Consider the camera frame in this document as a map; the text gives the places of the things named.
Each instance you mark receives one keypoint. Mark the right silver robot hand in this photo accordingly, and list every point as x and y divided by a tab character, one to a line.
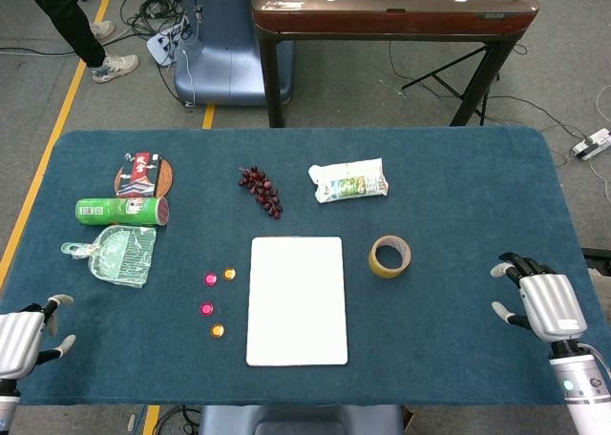
554	306

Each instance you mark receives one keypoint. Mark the green dustpan in plastic wrap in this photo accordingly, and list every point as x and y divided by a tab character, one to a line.
119	258

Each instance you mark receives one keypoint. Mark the brown mahjong table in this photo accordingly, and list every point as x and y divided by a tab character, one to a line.
382	22

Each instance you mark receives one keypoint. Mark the red black printed box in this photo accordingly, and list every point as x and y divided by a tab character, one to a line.
138	175

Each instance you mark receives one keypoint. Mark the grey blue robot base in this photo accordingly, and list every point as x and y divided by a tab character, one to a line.
301	420

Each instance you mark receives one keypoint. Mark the dark red grape bunch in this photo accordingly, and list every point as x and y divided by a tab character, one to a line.
262	192

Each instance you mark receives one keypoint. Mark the white power strip black plug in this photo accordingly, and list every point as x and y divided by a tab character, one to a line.
594	144

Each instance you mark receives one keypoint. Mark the white green snack bag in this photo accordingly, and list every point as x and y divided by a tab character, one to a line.
348	182

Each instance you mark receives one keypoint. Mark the yellow packing tape roll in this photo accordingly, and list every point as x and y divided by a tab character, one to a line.
382	269

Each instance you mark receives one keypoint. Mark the white rectangular board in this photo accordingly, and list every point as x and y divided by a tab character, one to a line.
296	301

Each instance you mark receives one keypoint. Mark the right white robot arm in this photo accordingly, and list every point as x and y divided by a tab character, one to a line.
580	387

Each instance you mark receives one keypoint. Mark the round woven coaster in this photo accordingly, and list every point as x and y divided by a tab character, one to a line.
165	180

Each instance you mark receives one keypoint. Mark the orange chip disc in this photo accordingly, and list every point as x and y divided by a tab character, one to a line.
217	330
229	274

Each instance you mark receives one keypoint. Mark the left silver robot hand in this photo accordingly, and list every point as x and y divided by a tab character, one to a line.
16	339

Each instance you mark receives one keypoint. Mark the blue table cloth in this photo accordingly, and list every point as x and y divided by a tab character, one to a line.
453	263

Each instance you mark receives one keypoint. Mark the pink chip disc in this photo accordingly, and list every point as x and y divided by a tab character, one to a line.
206	309
210	278

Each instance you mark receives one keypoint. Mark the green chips can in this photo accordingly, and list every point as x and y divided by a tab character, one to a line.
119	211

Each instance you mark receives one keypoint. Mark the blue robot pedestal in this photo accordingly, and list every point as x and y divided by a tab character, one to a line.
224	63

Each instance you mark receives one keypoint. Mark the standing person in black trousers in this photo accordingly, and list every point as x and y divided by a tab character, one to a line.
71	25

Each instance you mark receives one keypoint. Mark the white power strip with plugs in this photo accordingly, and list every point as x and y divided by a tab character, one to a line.
162	48

